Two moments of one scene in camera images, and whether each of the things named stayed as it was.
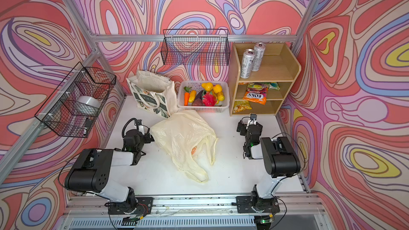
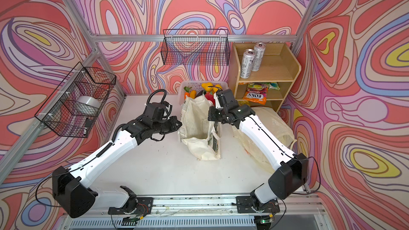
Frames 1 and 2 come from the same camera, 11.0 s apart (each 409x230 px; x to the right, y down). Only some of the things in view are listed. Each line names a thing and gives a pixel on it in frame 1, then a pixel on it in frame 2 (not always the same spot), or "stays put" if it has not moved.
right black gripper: x=241 y=127 → x=212 y=114
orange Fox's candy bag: x=256 y=92 stays put
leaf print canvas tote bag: x=154 y=92 → x=201 y=137
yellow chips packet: x=240 y=106 stays put
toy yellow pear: x=208 y=86 stays put
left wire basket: x=72 y=108 stays put
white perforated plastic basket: x=197 y=84 stays put
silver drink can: x=247 y=58 stays put
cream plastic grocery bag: x=182 y=134 → x=275 y=122
